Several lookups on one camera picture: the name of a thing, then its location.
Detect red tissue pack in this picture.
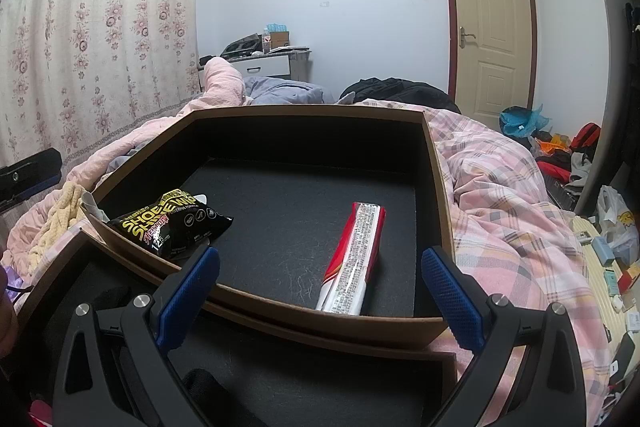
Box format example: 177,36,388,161
315,201,388,315

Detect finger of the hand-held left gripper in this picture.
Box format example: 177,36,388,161
0,148,64,210

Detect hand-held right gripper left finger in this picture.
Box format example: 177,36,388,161
50,245,221,427

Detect yellow towel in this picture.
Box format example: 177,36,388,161
27,182,93,268

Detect black ribbed suitcase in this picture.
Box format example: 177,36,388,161
547,179,581,210

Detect small brown cardboard box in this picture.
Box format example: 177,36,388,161
12,227,458,427

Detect light pink fleece blanket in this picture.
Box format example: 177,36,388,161
0,57,256,293

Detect blue plastic bag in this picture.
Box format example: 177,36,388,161
499,104,551,138

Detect large brown cardboard box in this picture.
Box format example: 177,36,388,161
87,103,457,350

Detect cream door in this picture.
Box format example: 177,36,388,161
439,0,538,118

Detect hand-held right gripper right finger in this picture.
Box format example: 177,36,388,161
420,246,587,427

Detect light blue box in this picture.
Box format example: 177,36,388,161
592,237,615,265

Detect red cloth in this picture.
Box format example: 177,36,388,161
537,154,576,182

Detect white cloth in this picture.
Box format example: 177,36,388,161
80,191,110,224

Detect black tray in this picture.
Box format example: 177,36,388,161
221,35,263,59

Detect white plastic bag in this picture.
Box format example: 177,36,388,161
596,185,640,263

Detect black shoe wipes packet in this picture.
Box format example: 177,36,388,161
107,189,234,262

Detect hanging black clothes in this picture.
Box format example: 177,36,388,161
622,2,640,38

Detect white nightstand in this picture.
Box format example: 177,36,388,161
220,49,313,82

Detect red backpack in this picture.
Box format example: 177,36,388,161
570,123,601,150

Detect grey blanket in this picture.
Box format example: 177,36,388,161
242,75,326,106

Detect pink plaid quilt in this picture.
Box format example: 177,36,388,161
360,99,616,427

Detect beige striped floor mat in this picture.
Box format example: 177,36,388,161
570,214,640,388

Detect orange cloth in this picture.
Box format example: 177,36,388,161
537,134,571,155

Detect black knit cloth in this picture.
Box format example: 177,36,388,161
181,368,236,427

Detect grey hoodie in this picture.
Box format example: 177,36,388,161
570,152,593,185

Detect black jacket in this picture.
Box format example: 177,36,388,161
339,78,462,114

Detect floral curtain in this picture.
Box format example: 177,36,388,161
0,0,201,178

